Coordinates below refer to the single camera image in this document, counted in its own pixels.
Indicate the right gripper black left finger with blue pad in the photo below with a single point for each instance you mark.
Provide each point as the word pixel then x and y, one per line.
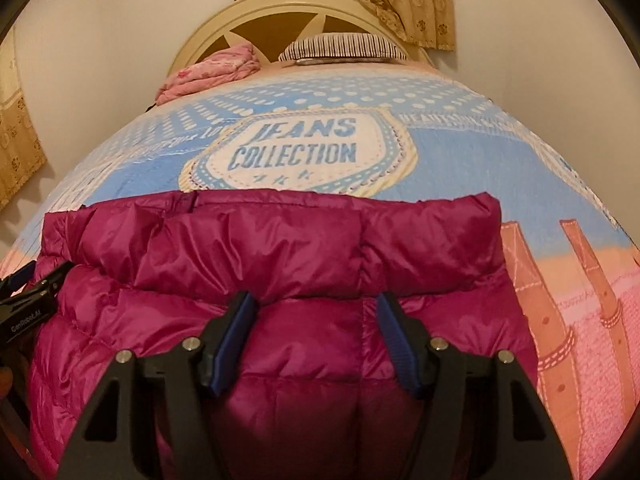
pixel 116 435

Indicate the cream wooden headboard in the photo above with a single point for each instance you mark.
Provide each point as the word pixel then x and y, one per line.
pixel 271 25

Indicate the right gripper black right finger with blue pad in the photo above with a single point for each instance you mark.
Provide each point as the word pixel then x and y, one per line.
pixel 481 417

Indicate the magenta puffer jacket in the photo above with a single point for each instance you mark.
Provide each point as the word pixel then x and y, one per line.
pixel 316 395

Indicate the folded pink blanket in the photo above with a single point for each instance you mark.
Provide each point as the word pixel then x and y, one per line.
pixel 227 65

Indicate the striped grey pillow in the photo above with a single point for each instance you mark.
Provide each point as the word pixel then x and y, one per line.
pixel 341 46

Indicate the blue jeans print bedspread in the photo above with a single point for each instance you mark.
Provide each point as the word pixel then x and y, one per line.
pixel 397 134

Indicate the beige patterned curtain left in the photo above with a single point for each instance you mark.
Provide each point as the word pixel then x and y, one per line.
pixel 21 152

